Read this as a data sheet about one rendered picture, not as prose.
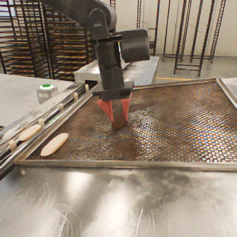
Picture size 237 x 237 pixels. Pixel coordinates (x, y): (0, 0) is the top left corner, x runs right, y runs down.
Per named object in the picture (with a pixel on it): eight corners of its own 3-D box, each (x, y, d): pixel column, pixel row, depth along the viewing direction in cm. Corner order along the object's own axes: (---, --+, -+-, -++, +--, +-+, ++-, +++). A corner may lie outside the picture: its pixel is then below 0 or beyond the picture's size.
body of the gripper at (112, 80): (133, 94, 47) (128, 63, 44) (92, 99, 50) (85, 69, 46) (135, 87, 53) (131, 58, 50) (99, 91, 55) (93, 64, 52)
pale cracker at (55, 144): (60, 134, 54) (58, 130, 53) (72, 134, 52) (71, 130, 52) (36, 156, 45) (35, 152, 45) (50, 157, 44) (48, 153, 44)
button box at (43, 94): (48, 105, 100) (44, 83, 95) (62, 106, 99) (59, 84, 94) (38, 111, 93) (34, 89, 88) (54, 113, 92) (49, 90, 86)
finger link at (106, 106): (128, 125, 51) (123, 91, 47) (102, 127, 53) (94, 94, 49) (130, 115, 57) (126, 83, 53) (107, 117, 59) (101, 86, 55)
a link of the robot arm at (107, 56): (97, 39, 49) (90, 41, 44) (124, 34, 47) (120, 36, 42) (102, 67, 52) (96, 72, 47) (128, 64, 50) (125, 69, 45)
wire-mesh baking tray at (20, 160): (93, 93, 87) (92, 89, 86) (219, 81, 72) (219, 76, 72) (16, 165, 44) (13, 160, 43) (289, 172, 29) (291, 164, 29)
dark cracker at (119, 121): (116, 114, 60) (115, 110, 59) (128, 113, 59) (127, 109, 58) (109, 130, 51) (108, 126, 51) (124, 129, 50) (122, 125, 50)
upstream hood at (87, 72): (122, 52, 218) (122, 44, 214) (138, 53, 214) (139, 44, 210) (75, 85, 110) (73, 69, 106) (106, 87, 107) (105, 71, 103)
